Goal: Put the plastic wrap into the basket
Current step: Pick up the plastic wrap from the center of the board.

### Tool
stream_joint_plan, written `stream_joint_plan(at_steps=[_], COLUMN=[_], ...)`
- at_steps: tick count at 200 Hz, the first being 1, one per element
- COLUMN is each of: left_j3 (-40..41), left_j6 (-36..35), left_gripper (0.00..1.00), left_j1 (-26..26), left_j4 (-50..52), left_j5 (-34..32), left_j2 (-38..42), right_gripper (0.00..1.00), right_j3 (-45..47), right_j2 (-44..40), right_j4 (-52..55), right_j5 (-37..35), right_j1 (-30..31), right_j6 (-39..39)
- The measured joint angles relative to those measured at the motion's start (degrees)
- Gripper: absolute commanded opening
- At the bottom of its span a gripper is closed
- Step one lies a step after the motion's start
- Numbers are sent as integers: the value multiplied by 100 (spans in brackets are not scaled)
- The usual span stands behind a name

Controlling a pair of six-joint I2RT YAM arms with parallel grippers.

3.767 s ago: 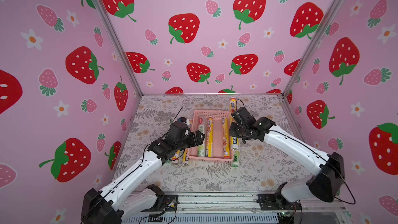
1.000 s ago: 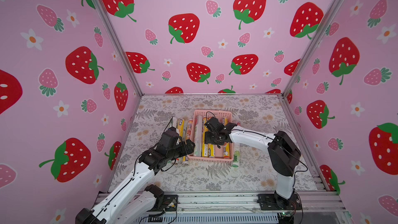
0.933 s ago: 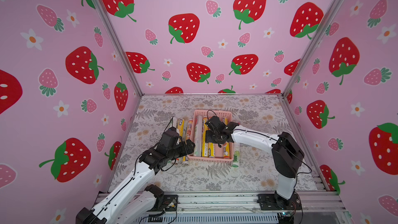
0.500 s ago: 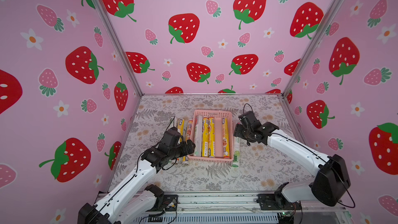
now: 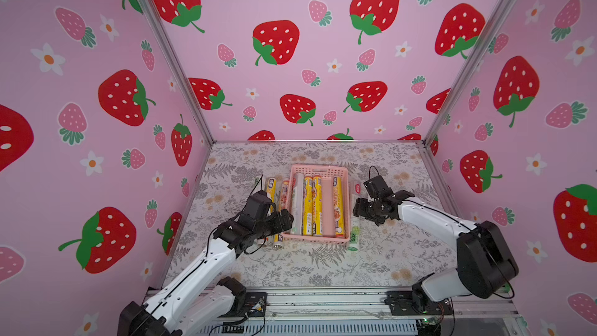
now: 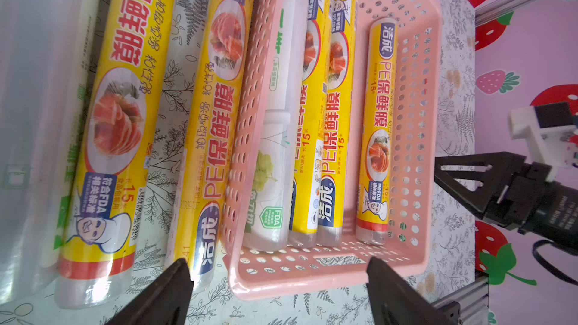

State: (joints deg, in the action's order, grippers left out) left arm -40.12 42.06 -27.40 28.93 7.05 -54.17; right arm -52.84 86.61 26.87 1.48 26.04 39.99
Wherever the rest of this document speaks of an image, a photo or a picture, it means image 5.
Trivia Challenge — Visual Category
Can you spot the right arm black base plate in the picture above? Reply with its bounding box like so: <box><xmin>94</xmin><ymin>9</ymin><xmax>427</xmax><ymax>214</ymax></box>
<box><xmin>384</xmin><ymin>290</ymin><xmax>453</xmax><ymax>317</ymax></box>

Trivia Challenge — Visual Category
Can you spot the clear white wrap roll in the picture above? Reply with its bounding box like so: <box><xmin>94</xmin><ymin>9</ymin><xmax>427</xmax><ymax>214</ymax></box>
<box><xmin>290</xmin><ymin>173</ymin><xmax>304</xmax><ymax>235</ymax></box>

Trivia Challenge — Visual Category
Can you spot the aluminium front rail frame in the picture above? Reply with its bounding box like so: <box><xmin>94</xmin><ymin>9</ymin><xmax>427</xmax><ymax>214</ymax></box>
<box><xmin>197</xmin><ymin>287</ymin><xmax>530</xmax><ymax>335</ymax></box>

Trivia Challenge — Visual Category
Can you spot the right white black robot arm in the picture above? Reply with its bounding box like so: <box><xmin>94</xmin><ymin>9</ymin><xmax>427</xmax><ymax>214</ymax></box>
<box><xmin>353</xmin><ymin>175</ymin><xmax>519</xmax><ymax>312</ymax></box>

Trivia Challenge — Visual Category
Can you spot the pink plastic perforated basket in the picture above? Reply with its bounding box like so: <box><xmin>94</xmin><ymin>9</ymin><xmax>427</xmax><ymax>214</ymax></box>
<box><xmin>283</xmin><ymin>164</ymin><xmax>351</xmax><ymax>244</ymax></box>

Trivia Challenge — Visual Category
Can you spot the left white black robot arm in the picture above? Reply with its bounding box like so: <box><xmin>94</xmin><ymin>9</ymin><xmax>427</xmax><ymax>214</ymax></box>
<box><xmin>117</xmin><ymin>191</ymin><xmax>294</xmax><ymax>335</ymax></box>

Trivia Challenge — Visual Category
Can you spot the large yellow wrap roll left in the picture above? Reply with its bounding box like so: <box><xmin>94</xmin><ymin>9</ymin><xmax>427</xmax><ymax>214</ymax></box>
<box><xmin>266</xmin><ymin>177</ymin><xmax>283</xmax><ymax>250</ymax></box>

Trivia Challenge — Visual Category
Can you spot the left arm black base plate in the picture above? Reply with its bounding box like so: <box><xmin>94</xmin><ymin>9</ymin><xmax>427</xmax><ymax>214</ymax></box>
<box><xmin>222</xmin><ymin>292</ymin><xmax>267</xmax><ymax>318</ymax></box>

